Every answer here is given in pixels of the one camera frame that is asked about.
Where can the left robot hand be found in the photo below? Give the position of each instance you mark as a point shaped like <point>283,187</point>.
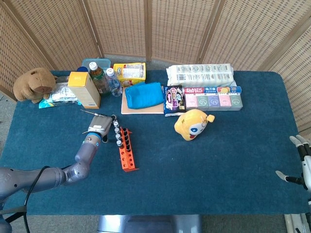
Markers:
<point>98,126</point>

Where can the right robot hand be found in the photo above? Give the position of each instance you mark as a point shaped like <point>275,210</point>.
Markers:
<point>306,165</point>

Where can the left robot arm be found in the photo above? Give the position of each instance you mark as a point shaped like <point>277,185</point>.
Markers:
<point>73,173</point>

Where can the large silver-capped screwdriver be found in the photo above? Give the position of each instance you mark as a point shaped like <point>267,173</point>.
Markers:
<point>119,143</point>
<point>118,136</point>
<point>116,124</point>
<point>117,130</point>

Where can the orange screwdriver holder rack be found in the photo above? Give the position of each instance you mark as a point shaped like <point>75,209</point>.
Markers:
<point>126,162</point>

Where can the tall tan carton box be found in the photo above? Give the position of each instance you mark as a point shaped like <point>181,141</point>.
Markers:
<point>85,94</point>

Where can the clear water bottle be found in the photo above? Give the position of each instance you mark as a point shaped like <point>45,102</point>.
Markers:
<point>114,85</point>

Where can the green tea bottle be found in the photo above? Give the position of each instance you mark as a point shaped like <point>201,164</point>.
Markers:
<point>99,81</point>

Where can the tan flat board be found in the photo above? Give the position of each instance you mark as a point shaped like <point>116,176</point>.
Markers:
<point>141,111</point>

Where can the silver teal wipes package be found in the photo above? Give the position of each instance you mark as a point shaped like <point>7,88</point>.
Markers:
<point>60,95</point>

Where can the blue fabric pouch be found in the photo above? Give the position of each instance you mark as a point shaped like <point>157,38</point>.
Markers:
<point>143,95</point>

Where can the small blue round lid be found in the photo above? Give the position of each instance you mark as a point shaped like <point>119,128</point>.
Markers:
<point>82,69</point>

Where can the white grey floor stand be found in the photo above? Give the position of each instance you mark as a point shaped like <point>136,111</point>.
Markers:
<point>291,223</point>

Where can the yellow snack bag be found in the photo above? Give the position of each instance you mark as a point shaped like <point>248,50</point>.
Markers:
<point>130,72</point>

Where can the blue plastic container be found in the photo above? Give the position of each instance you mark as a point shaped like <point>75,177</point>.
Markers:
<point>104,63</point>

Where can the brown capybara plush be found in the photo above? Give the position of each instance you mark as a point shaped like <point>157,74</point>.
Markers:
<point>34,82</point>

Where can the dark blue pad package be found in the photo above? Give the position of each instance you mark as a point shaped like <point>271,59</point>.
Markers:
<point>173,99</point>

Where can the yellow plush toy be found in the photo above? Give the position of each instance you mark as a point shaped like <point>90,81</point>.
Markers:
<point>187,126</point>

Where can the plastic food wrap box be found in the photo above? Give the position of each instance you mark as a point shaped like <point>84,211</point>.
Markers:
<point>194,90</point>

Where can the blue table carpet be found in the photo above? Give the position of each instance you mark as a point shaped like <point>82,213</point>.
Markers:
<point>194,170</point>

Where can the gold keyring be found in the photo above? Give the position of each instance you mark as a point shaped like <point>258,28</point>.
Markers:
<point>205,122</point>

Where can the grey robot torso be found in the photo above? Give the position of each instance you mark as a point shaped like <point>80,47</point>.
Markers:
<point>145,224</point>

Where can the pastel tissue multipack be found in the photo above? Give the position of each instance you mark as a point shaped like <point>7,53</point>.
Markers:
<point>213,102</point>

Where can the large white tissue pack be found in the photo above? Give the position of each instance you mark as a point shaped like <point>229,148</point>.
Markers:
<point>199,72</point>

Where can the woven folding screen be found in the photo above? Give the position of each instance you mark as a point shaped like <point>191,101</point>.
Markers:
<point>170,24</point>

